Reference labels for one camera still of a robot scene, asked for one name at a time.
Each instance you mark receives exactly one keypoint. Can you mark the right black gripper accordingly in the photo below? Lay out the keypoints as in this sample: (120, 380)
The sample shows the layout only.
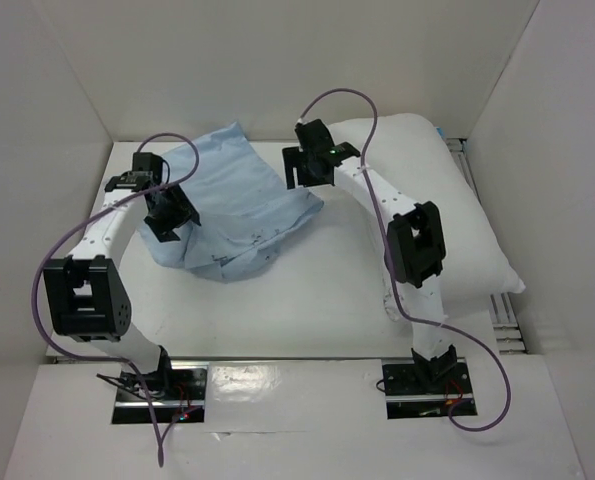
(297, 167)

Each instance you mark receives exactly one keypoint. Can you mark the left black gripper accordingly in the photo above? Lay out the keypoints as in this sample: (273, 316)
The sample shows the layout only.
(184, 211)

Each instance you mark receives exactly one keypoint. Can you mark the light blue pillowcase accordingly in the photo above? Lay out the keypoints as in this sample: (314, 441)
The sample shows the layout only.
(245, 209)

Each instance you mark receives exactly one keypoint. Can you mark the white pillow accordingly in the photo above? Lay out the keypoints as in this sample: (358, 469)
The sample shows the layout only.
(410, 154)

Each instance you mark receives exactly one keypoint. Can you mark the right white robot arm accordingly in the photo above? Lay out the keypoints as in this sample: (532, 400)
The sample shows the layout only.
(413, 246)

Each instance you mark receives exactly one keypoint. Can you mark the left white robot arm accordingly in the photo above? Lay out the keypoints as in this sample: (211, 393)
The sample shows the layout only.
(87, 299)

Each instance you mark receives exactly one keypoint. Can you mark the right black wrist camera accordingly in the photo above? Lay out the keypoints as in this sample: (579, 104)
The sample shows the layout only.
(314, 136)

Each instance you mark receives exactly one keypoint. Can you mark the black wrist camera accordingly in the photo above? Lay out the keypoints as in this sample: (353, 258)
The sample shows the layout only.
(314, 136)
(146, 171)

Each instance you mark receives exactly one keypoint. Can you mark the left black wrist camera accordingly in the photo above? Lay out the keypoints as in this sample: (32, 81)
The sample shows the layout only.
(146, 171)

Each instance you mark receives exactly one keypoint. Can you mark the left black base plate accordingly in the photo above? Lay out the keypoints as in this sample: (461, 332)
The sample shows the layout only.
(182, 401)

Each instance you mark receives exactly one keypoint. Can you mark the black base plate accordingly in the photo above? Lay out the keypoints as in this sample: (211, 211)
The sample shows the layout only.
(182, 401)
(407, 398)

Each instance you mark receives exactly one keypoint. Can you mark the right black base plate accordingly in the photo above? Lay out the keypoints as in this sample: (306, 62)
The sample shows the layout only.
(407, 398)

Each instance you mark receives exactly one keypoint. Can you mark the aluminium rail frame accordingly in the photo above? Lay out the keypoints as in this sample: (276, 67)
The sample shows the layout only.
(510, 340)

